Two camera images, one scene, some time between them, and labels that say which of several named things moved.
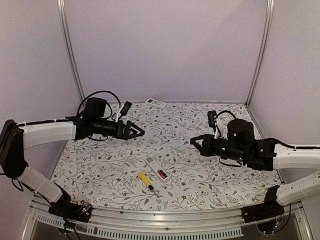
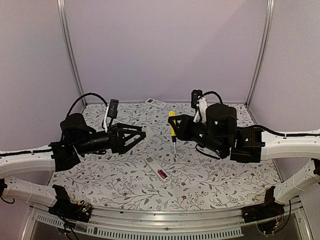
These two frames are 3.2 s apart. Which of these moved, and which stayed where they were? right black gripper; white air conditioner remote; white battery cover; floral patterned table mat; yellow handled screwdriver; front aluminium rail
Moved: yellow handled screwdriver; right black gripper
Stayed: floral patterned table mat; front aluminium rail; white air conditioner remote; white battery cover
